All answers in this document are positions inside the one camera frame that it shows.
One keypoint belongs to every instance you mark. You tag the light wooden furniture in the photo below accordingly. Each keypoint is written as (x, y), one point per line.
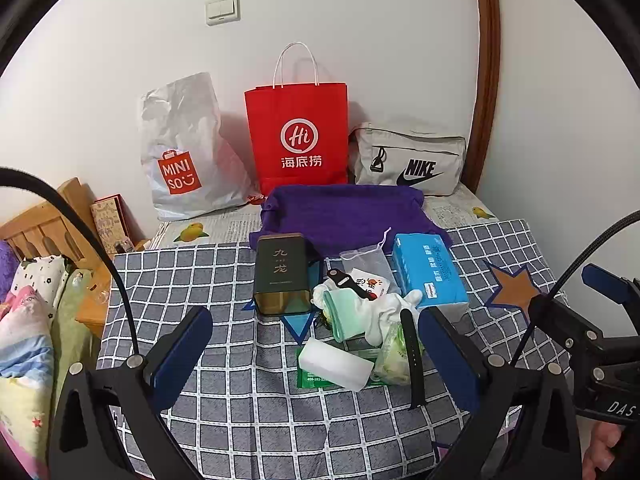
(45, 225)

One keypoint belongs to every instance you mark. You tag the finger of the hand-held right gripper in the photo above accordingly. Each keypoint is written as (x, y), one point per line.
(565, 320)
(605, 277)

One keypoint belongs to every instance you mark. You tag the floral bedding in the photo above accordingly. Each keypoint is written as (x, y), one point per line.
(30, 335)

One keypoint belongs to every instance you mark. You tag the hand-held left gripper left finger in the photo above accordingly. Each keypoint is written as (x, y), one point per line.
(185, 355)

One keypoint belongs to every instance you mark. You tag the purple towel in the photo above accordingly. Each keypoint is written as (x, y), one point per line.
(340, 215)

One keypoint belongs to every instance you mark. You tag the white sachet with red print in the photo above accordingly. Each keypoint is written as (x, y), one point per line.
(372, 282)

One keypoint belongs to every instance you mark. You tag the mint green cloth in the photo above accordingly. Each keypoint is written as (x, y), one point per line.
(345, 317)

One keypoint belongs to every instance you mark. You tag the brown wooden frame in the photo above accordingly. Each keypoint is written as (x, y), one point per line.
(487, 60)

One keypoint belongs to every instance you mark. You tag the red paper bag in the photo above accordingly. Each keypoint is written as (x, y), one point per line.
(295, 110)

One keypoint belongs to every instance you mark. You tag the green packet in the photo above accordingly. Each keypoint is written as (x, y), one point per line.
(306, 380)

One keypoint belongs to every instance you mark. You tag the grey checked cloth with stars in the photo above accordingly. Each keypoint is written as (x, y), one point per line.
(200, 270)

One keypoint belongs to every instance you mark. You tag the patterned cardboard box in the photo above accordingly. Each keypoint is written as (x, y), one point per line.
(107, 225)

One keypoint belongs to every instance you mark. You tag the white plastic shopping bag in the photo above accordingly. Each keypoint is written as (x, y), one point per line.
(185, 125)

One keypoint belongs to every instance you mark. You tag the dark green tea tin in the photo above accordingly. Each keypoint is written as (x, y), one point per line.
(280, 270)

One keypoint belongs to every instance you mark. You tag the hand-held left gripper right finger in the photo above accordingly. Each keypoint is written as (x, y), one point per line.
(445, 355)

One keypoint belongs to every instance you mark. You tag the blue tissue pack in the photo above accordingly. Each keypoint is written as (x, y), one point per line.
(425, 265)

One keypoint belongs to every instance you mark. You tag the white cotton gloves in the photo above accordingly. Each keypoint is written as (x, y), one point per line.
(390, 320)

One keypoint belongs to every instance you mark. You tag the green wet wipes pack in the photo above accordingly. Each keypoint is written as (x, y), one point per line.
(392, 360)

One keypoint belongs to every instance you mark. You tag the grey waist bag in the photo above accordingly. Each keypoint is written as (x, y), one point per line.
(410, 150)

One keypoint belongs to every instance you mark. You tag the person's right hand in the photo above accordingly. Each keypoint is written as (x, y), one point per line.
(600, 450)

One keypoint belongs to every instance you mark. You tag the white sponge block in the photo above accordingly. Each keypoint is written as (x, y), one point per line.
(330, 362)

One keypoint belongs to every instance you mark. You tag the white wall light switch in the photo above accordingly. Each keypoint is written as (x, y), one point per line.
(222, 10)

